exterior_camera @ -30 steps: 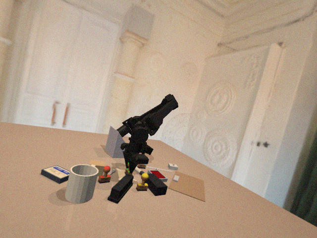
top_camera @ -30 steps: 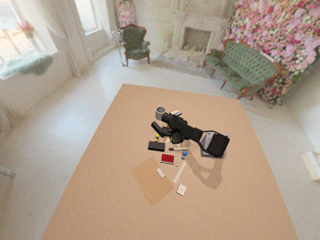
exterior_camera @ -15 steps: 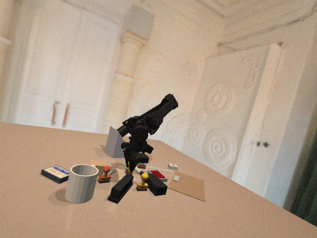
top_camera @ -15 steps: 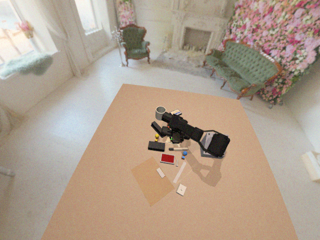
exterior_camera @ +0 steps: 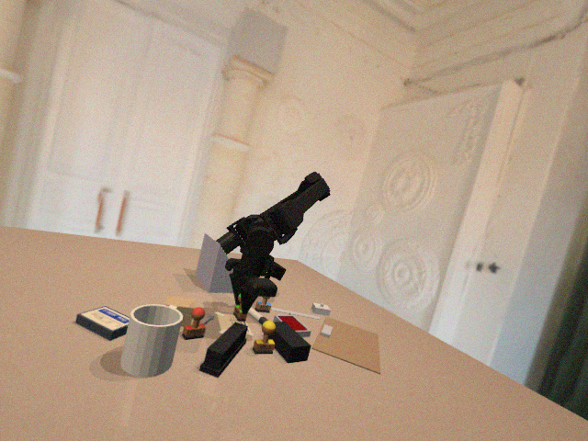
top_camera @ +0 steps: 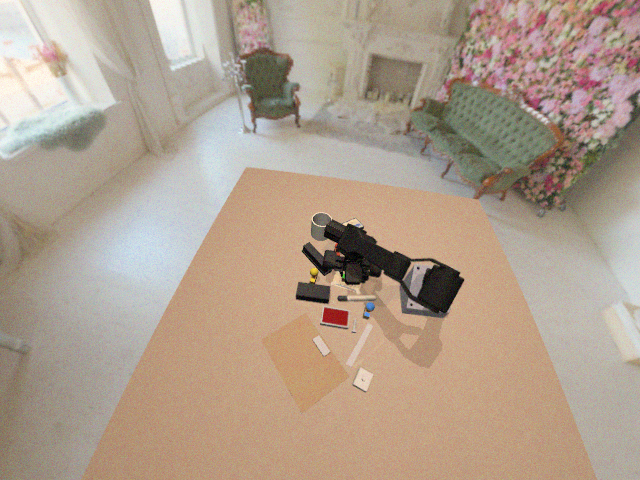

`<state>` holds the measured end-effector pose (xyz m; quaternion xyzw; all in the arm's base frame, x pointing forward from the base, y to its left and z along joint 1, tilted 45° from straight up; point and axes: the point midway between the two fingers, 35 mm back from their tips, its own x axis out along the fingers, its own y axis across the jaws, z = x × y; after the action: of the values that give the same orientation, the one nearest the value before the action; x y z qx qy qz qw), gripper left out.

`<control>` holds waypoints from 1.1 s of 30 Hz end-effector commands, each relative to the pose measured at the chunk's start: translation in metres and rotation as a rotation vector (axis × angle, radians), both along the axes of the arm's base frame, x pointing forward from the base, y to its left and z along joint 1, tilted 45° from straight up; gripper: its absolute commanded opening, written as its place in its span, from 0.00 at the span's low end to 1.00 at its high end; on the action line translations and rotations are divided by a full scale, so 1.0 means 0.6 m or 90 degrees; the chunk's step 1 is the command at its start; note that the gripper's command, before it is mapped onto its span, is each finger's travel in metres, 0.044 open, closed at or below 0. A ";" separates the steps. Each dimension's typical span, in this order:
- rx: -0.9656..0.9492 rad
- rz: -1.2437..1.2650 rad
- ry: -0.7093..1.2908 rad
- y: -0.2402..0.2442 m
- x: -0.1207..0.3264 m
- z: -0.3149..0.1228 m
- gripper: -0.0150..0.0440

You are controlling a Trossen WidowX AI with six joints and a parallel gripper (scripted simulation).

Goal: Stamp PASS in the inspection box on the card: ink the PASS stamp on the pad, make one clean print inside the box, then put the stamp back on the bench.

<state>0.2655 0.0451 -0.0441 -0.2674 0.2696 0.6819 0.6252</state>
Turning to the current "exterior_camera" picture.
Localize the red rubber stamp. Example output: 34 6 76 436
182 308 206 340

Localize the cream inspection card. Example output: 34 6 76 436
215 312 254 336

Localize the grey cup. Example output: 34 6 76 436
120 304 183 377

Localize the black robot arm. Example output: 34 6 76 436
216 172 331 281

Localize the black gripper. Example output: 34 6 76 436
225 246 277 314

